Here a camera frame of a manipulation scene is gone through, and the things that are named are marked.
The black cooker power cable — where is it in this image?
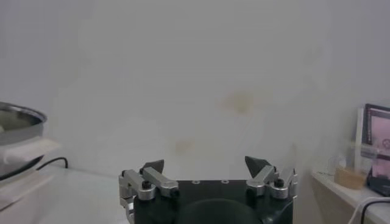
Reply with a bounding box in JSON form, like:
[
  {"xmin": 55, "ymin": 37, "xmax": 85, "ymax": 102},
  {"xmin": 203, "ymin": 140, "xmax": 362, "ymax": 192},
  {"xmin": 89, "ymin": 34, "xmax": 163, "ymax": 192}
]
[{"xmin": 35, "ymin": 156, "xmax": 69, "ymax": 171}]

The white cable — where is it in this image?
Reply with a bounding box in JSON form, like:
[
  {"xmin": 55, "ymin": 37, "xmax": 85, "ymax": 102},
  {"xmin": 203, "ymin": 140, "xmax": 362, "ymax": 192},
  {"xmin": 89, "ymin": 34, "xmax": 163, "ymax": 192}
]
[{"xmin": 347, "ymin": 196, "xmax": 390, "ymax": 224}]

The white side table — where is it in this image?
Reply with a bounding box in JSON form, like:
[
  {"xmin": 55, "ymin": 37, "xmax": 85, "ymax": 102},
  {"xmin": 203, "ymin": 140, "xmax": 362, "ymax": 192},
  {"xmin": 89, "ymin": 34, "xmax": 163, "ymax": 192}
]
[{"xmin": 310, "ymin": 170, "xmax": 390, "ymax": 224}]

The dark framed display screen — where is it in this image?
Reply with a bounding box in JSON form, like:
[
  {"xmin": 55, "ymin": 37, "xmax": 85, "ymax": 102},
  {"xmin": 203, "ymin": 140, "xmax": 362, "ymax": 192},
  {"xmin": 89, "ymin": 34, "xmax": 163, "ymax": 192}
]
[{"xmin": 355, "ymin": 103, "xmax": 390, "ymax": 180}]

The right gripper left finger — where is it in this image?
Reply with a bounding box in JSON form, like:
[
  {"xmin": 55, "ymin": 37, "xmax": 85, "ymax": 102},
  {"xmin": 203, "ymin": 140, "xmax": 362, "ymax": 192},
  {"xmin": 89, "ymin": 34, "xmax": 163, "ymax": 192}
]
[{"xmin": 118, "ymin": 159, "xmax": 180, "ymax": 201}]

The black device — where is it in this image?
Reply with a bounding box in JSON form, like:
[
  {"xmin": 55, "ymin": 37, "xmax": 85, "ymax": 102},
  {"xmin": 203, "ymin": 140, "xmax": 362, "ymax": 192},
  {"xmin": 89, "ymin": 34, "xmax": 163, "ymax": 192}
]
[{"xmin": 367, "ymin": 175, "xmax": 390, "ymax": 197}]

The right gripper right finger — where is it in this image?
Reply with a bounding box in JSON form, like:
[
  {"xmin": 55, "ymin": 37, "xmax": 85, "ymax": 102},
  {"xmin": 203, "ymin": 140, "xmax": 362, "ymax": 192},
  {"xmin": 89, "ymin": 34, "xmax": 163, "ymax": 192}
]
[{"xmin": 244, "ymin": 155, "xmax": 298, "ymax": 200}]

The cream electric cooker pot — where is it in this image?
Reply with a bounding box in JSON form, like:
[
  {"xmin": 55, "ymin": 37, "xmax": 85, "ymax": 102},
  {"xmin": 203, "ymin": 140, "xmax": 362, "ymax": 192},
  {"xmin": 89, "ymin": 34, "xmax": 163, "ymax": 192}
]
[{"xmin": 0, "ymin": 136, "xmax": 63, "ymax": 224}]

